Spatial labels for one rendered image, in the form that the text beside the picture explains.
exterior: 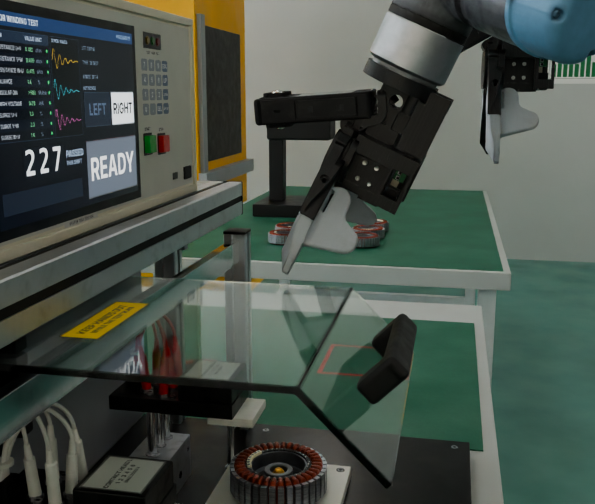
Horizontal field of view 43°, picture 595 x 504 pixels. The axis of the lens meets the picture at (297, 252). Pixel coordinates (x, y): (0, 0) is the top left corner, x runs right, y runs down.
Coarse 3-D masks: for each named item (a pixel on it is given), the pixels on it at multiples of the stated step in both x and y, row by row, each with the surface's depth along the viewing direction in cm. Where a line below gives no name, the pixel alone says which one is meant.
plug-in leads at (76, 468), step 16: (48, 416) 66; (48, 432) 66; (48, 448) 61; (80, 448) 66; (0, 464) 64; (32, 464) 63; (48, 464) 62; (80, 464) 66; (0, 480) 64; (16, 480) 65; (32, 480) 64; (48, 480) 62; (80, 480) 67; (0, 496) 64; (32, 496) 64; (48, 496) 63; (64, 496) 65
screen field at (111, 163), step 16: (96, 144) 68; (112, 144) 71; (128, 144) 75; (96, 160) 68; (112, 160) 71; (128, 160) 75; (96, 176) 68; (112, 176) 71; (128, 176) 75; (96, 192) 68
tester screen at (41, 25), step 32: (0, 32) 53; (32, 32) 57; (64, 32) 62; (96, 32) 67; (0, 64) 53; (32, 64) 57; (64, 64) 62; (96, 64) 67; (128, 64) 74; (0, 96) 53; (32, 96) 57; (64, 96) 62; (0, 128) 54; (32, 128) 58; (64, 128) 62; (96, 128) 68; (128, 128) 74; (0, 160) 54; (64, 160) 62; (0, 192) 54; (128, 192) 75; (0, 224) 54
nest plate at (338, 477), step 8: (224, 472) 93; (328, 472) 93; (336, 472) 93; (344, 472) 93; (224, 480) 91; (328, 480) 91; (336, 480) 91; (344, 480) 91; (216, 488) 89; (224, 488) 89; (328, 488) 89; (336, 488) 89; (344, 488) 89; (216, 496) 87; (224, 496) 87; (232, 496) 87; (328, 496) 87; (336, 496) 87; (344, 496) 89
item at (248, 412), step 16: (128, 384) 90; (112, 400) 87; (128, 400) 86; (144, 400) 86; (160, 400) 85; (176, 400) 85; (192, 400) 85; (208, 400) 85; (224, 400) 84; (240, 400) 87; (256, 400) 90; (160, 416) 89; (208, 416) 85; (224, 416) 84; (240, 416) 85; (256, 416) 86; (160, 432) 90
